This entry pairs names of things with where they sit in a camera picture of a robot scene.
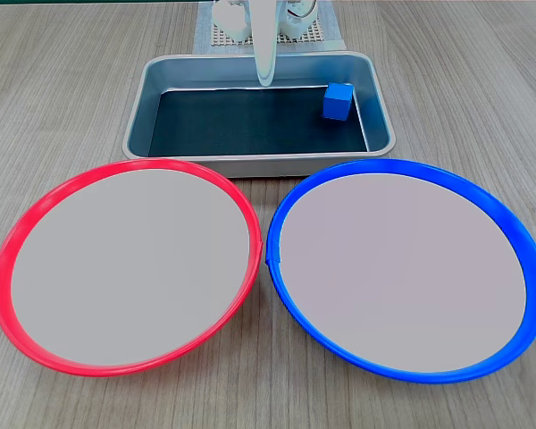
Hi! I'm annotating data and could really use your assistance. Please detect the small blue cube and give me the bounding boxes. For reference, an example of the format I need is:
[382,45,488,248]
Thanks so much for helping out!
[322,82,356,122]

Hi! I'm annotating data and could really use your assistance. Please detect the black tray mat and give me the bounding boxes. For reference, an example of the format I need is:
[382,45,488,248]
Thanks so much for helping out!
[147,84,368,157]

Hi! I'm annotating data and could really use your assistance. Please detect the steel rectangular tray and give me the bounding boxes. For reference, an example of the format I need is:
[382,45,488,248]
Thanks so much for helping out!
[121,51,397,179]

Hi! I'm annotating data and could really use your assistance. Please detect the red-rimmed white round plate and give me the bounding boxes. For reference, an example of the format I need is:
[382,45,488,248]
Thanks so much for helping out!
[0,156,264,379]

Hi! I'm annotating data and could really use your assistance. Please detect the blue-rimmed white round plate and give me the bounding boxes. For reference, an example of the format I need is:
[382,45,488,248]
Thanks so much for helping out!
[265,158,536,384]

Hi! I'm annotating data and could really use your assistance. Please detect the pale perforated base plate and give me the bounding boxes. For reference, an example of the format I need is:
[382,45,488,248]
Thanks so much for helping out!
[211,17,328,46]

